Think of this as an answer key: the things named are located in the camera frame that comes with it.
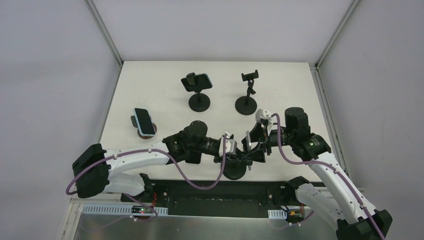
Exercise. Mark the black phone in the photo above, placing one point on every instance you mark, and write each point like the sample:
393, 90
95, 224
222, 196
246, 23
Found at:
194, 157

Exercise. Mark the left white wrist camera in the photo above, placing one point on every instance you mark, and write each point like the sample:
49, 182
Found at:
228, 145

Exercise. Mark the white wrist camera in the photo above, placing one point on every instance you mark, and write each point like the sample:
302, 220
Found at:
264, 117
228, 145

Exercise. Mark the light blue phone on wooden stand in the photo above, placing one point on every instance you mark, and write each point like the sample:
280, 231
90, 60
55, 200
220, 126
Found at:
141, 112

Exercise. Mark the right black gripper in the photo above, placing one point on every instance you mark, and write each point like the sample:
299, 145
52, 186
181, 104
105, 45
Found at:
265, 141

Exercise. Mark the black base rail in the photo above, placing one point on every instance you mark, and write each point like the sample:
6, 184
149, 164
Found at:
236, 199

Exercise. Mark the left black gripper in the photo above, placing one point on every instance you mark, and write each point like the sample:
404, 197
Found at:
236, 153

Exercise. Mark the round wooden phone stand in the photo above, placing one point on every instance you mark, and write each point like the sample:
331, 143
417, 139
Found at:
146, 129

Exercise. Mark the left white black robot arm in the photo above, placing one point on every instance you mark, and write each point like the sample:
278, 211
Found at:
99, 170

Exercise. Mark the black phone stand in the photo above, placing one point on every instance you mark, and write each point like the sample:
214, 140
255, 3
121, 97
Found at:
246, 105
235, 170
199, 102

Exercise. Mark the right white cable duct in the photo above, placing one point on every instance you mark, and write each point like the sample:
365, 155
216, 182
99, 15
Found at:
277, 214

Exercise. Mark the left white cable duct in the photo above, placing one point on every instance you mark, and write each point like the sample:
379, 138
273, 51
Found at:
122, 210

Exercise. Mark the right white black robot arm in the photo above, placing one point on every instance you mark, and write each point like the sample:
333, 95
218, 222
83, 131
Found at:
347, 210

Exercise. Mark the white cable duct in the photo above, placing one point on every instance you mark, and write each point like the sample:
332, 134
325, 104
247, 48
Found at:
277, 214
122, 210

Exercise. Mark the blue-cased phone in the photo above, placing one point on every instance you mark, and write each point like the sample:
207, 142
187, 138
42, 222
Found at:
196, 82

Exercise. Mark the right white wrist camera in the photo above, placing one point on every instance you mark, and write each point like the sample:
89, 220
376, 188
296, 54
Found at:
264, 117

